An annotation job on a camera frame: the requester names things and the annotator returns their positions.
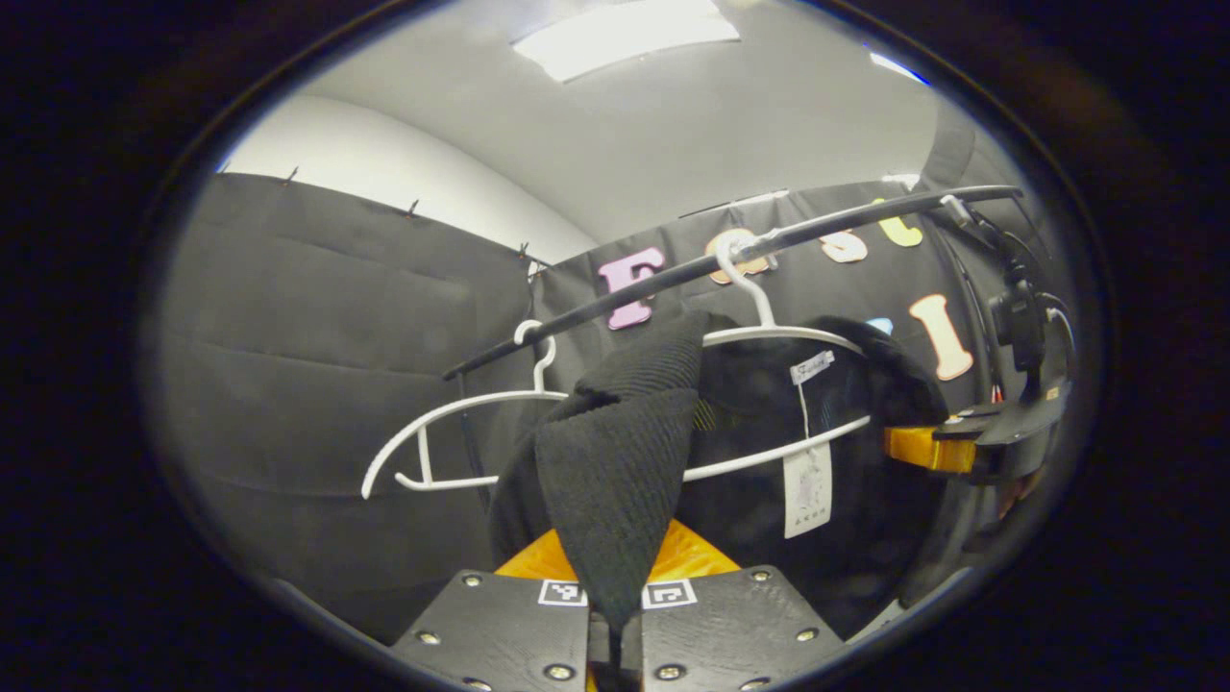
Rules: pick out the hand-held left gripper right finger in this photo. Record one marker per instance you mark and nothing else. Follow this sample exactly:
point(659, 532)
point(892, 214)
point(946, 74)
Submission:
point(730, 634)

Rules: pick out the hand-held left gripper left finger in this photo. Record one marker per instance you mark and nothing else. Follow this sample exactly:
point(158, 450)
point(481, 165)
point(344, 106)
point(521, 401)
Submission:
point(500, 634)

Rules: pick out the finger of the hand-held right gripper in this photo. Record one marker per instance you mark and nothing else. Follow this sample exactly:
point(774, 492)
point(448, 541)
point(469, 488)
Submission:
point(922, 449)

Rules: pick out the black knit garment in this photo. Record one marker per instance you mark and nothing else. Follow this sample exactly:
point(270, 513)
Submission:
point(615, 481)

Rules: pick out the white clothes hanger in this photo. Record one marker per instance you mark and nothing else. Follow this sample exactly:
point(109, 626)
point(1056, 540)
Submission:
point(452, 408)
point(745, 284)

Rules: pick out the black metal clothes rack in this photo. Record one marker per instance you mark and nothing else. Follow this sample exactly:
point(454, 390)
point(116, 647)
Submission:
point(673, 279)

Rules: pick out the black backdrop cloth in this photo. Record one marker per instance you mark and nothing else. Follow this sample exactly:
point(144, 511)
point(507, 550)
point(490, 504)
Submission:
point(317, 336)

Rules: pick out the small ceiling light panel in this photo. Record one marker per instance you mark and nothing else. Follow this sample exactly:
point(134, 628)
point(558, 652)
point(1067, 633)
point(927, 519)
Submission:
point(898, 69)

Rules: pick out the large ceiling light panel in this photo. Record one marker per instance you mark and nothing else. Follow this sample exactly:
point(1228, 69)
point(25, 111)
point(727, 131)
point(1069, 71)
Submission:
point(625, 34)

